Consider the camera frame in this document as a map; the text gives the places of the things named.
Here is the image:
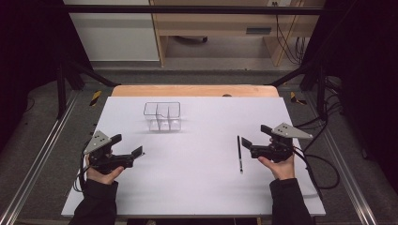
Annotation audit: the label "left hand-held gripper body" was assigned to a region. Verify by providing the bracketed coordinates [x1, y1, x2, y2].
[84, 130, 135, 175]

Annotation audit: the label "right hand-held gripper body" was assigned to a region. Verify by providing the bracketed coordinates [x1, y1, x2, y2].
[250, 122, 314, 163]

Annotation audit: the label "black pen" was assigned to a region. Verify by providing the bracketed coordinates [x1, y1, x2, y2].
[237, 134, 244, 173]

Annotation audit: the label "clear plastic organizer box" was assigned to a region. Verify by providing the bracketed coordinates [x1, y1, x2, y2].
[143, 101, 183, 132]

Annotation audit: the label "person's left hand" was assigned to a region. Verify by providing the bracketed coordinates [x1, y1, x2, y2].
[84, 156, 125, 186]

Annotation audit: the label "person's right hand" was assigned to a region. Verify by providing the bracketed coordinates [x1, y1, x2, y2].
[257, 154, 296, 181]

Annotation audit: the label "yellow black tape piece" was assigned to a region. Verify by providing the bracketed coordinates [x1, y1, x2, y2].
[289, 91, 308, 106]
[89, 90, 103, 107]

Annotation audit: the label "white board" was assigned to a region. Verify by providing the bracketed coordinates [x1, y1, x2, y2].
[61, 96, 327, 218]

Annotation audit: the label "wooden table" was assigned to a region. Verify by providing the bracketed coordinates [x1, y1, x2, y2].
[111, 84, 280, 98]

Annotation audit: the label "dark curtain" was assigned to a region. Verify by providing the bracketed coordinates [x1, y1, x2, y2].
[301, 0, 398, 193]
[0, 0, 93, 153]

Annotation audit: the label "white cabinet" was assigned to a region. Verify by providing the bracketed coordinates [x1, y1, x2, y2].
[63, 0, 161, 62]

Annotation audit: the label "light wooden desk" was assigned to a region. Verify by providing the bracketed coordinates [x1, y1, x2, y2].
[149, 0, 326, 68]

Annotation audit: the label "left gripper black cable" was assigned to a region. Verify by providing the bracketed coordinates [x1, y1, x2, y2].
[72, 149, 91, 193]

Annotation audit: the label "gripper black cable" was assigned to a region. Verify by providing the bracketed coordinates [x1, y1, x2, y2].
[292, 144, 341, 201]
[72, 149, 91, 193]

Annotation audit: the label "black floor cables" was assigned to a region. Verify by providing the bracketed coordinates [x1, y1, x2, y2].
[294, 76, 344, 154]

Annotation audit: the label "black frame stand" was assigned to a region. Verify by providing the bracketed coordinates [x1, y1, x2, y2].
[268, 60, 329, 122]
[55, 58, 122, 120]

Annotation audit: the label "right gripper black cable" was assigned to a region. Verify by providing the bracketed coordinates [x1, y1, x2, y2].
[292, 144, 341, 201]

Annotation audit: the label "aluminium floor rail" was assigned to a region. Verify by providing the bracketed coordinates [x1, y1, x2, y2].
[0, 90, 80, 225]
[304, 93, 380, 225]

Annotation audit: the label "hanging black cables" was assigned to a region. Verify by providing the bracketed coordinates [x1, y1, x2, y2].
[271, 1, 307, 66]

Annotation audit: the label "black horizontal frame bar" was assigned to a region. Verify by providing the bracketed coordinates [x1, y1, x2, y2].
[62, 5, 327, 16]

